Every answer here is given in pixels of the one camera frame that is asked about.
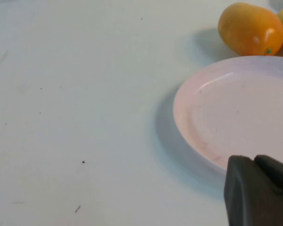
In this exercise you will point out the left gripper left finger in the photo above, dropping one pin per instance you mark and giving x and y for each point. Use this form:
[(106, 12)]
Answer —
[(240, 193)]

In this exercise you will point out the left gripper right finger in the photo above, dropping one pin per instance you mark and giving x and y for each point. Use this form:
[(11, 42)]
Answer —
[(278, 174)]

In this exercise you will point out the orange mango with green stem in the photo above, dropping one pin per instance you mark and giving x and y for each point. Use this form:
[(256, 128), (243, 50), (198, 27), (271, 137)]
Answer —
[(247, 28)]

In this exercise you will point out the pink round plate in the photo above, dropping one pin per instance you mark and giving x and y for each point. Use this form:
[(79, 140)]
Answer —
[(238, 113)]

